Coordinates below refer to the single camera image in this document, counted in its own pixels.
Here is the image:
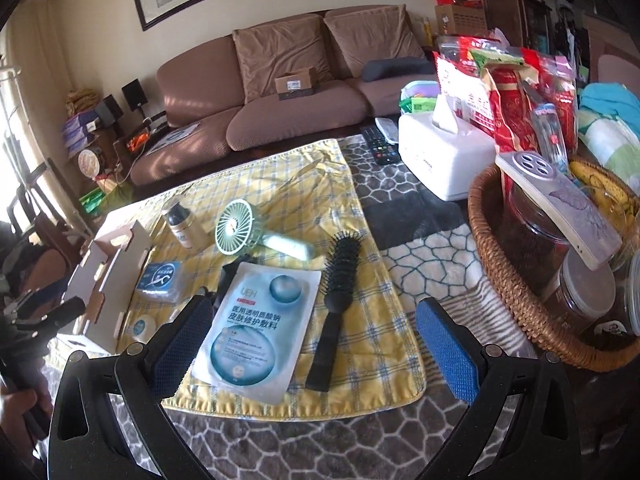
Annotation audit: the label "yellow plaid cloth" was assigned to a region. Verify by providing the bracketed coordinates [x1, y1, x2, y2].
[92, 137, 428, 417]

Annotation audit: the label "black pouch under sachet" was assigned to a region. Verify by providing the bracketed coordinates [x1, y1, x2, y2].
[200, 256, 256, 311]

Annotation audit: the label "round white dental floss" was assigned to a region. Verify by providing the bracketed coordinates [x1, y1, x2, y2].
[120, 314, 160, 345]

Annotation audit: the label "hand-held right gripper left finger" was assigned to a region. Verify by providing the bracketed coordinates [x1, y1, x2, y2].
[47, 294, 217, 480]

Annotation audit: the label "white red snack bag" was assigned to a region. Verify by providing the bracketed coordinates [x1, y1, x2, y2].
[434, 50, 493, 136]

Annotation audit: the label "green packets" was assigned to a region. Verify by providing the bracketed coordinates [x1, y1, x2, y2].
[80, 187, 118, 218]

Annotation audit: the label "cardboard box red contents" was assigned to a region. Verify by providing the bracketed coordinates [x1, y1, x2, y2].
[434, 0, 488, 38]

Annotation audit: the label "grey patterned table cover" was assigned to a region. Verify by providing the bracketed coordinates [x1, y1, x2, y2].
[40, 135, 551, 480]

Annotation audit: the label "blue white paper sheet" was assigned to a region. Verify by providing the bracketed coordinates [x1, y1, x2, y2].
[150, 122, 201, 153]

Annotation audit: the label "red clear snack bag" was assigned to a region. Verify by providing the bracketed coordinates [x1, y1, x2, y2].
[520, 47, 581, 156]

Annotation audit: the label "brown wicker basket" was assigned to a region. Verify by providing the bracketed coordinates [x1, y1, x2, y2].
[467, 155, 640, 373]

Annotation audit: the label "grey remote control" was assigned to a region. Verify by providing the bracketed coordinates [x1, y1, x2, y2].
[375, 116, 401, 143]

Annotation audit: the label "cream curtain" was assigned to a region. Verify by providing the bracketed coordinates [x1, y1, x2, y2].
[0, 0, 68, 221]

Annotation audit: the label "teal towel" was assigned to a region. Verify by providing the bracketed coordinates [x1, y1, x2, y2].
[580, 82, 640, 141]

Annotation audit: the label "round biscuit tin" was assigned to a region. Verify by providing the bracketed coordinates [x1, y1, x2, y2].
[77, 147, 106, 181]

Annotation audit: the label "black remote control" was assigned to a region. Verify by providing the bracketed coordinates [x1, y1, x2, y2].
[360, 125, 401, 166]

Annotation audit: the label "person's left hand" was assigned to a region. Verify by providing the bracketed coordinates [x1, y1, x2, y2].
[0, 388, 52, 441]

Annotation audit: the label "white embossed flat device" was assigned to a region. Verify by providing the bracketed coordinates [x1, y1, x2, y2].
[495, 150, 623, 272]

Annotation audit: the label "small cardboard box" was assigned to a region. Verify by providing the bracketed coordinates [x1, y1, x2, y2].
[274, 66, 318, 98]

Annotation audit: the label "clear jar dark contents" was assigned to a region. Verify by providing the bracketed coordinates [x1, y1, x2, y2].
[500, 180, 586, 296]

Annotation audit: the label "face mask packet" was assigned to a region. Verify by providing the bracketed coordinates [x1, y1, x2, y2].
[192, 260, 323, 405]

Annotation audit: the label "dark wooden cabinet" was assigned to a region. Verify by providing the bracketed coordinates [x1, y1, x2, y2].
[480, 0, 556, 53]

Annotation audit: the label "brown sofa cushion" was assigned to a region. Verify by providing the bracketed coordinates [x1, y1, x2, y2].
[324, 5, 426, 81]
[232, 14, 333, 106]

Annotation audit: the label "blue floss pick box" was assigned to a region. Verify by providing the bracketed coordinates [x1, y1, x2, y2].
[134, 260, 187, 305]

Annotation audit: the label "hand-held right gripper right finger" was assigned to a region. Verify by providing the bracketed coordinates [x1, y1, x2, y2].
[415, 296, 596, 480]

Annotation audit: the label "white tissue box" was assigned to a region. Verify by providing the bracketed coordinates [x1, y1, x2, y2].
[397, 94, 498, 201]

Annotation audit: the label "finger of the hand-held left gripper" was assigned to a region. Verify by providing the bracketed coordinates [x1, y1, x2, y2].
[12, 296, 87, 333]

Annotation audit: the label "cardboard box tray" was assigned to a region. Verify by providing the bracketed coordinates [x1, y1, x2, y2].
[55, 217, 153, 358]

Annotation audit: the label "dark wooden chair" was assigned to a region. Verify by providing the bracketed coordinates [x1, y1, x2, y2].
[10, 157, 101, 261]

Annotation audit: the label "bananas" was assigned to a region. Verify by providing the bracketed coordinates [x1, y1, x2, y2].
[570, 160, 640, 226]

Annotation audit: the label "black speaker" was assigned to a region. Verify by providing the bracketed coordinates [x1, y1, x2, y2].
[121, 79, 146, 110]
[94, 95, 125, 128]

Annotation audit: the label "stack of purple tissue packs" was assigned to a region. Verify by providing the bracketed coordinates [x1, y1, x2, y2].
[61, 112, 101, 158]

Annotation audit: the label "cream lotion pump bottle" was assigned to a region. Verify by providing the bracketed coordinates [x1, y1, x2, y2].
[162, 197, 195, 250]

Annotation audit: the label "brown sofa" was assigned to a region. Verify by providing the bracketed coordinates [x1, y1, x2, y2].
[129, 7, 441, 186]

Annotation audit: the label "black hairbrush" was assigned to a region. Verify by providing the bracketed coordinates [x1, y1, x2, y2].
[305, 230, 362, 392]

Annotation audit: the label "clear lidded jar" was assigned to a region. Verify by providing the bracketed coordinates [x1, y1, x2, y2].
[542, 247, 617, 333]

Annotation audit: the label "green wet wipes pack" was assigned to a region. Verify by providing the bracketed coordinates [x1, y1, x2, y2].
[399, 95, 441, 116]

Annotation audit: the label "dark grey pillow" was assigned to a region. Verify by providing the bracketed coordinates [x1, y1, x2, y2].
[362, 57, 436, 82]

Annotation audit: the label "green handheld fan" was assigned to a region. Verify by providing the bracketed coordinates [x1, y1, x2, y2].
[215, 199, 317, 262]

